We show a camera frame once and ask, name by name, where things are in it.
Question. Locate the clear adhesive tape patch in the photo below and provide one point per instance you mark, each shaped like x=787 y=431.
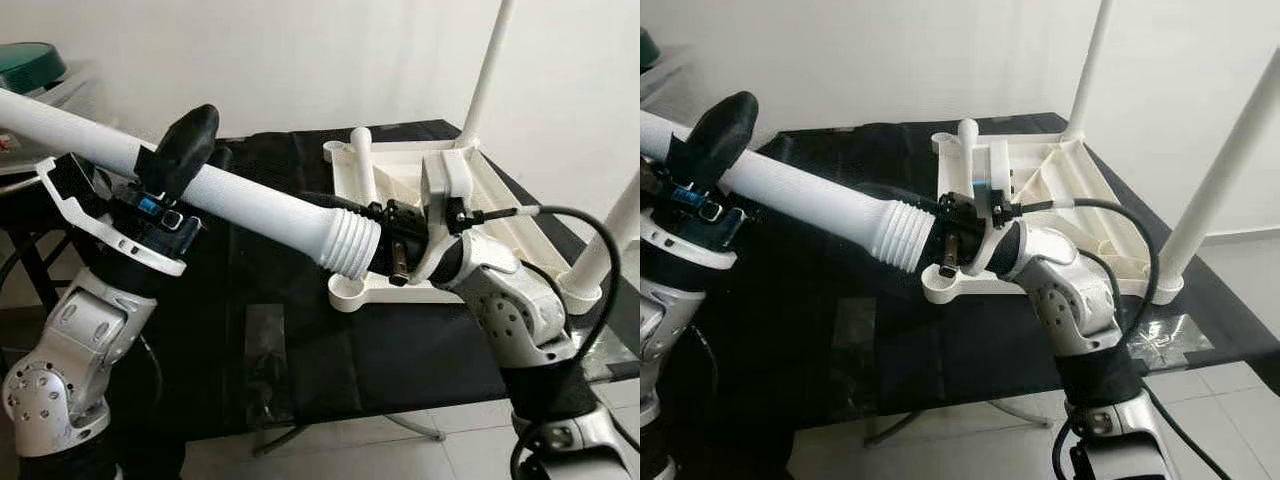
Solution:
x=1165 y=345
x=268 y=360
x=610 y=360
x=853 y=360

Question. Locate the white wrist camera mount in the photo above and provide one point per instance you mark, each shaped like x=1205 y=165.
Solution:
x=680 y=255
x=440 y=185
x=80 y=225
x=990 y=165

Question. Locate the white plastic children table top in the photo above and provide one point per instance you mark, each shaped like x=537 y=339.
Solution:
x=500 y=210
x=1090 y=190

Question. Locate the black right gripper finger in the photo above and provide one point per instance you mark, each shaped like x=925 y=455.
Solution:
x=335 y=202

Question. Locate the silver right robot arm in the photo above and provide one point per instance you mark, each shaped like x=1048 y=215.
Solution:
x=1070 y=290
x=510 y=300

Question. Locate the metal folding table frame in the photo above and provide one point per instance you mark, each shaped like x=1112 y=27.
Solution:
x=1020 y=412
x=410 y=428

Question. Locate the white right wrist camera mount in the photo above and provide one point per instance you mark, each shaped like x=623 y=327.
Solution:
x=440 y=185
x=990 y=165

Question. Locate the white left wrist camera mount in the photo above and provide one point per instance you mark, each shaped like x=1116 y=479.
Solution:
x=680 y=255
x=80 y=225

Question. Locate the black tablecloth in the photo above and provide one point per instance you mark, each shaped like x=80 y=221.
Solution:
x=900 y=350
x=350 y=360

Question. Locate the clear plastic storage box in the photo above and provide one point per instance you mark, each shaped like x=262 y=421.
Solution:
x=30 y=65
x=648 y=50

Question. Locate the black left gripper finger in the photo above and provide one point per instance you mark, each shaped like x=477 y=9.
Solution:
x=725 y=140
x=185 y=150

